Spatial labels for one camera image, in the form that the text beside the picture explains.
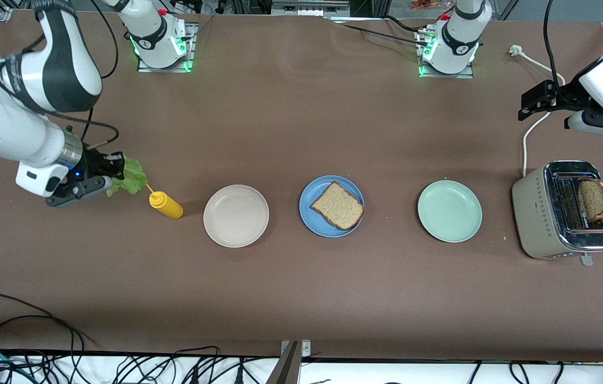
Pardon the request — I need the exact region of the yellow mustard squeeze bottle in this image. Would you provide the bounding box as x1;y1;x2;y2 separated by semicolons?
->
145;183;184;220

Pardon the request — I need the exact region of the beige plate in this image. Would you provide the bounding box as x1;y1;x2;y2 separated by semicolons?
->
203;184;270;249

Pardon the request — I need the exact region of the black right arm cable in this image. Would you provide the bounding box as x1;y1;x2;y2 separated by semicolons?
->
40;109;121;153

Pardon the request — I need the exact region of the grey background box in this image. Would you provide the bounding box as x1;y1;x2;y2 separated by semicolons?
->
271;0;351;18

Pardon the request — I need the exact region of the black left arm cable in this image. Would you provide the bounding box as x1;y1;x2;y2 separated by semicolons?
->
543;0;566;89

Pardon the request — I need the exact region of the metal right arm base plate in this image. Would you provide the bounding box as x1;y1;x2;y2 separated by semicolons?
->
136;21;197;74

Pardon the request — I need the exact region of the green lettuce leaf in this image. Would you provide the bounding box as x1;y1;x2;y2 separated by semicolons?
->
105;156;149;197

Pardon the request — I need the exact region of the blue plate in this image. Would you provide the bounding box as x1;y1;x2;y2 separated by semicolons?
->
299;175;365;238

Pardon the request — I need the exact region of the black cable to arm base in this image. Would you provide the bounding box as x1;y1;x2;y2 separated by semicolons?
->
331;21;433;49

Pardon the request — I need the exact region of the green plate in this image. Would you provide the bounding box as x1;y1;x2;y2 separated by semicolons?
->
417;180;483;244

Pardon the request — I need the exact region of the white toaster power cable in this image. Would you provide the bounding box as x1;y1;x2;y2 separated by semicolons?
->
509;45;566;178

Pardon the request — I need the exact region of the brown bread slice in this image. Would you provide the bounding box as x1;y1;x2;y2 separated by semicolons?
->
577;180;603;223
310;181;364;231

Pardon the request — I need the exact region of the metal table edge bracket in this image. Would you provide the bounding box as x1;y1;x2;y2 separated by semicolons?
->
265;339;312;384

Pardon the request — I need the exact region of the black looping cable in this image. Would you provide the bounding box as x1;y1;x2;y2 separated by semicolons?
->
88;0;120;79

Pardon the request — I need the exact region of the beige chrome toaster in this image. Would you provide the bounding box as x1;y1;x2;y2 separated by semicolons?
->
512;160;603;266

